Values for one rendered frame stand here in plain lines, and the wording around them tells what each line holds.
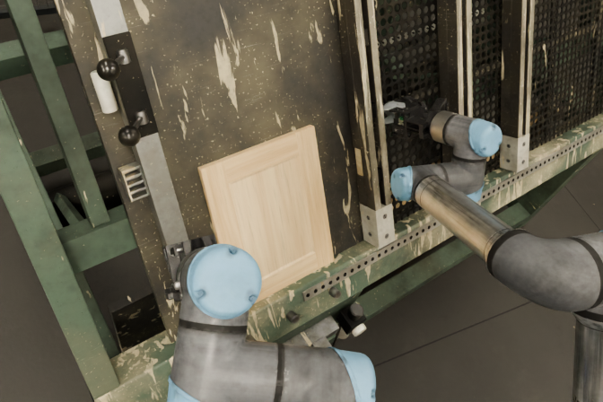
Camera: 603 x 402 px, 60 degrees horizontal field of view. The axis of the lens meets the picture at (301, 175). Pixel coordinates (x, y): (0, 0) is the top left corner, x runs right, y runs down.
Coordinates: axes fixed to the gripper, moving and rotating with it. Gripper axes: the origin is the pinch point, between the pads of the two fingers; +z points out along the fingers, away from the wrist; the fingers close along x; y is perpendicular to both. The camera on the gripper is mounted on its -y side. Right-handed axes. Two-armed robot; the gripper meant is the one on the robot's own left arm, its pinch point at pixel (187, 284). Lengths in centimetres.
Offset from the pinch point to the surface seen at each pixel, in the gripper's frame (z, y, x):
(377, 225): 40, -1, -58
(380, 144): 30, 20, -59
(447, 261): 116, -30, -129
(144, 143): 17.7, 28.1, 0.1
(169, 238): 28.3, 8.6, -1.5
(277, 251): 41, -1, -29
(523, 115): 42, 21, -121
